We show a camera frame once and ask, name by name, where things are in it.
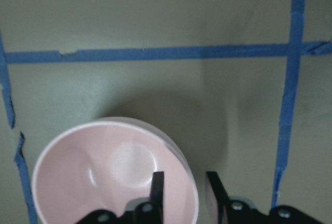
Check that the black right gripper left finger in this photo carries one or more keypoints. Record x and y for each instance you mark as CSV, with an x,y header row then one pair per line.
x,y
151,210

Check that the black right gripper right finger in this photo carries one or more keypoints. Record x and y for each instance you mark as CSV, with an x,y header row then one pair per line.
x,y
223,208

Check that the pink bowl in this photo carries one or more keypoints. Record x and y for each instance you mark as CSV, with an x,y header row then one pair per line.
x,y
109,164

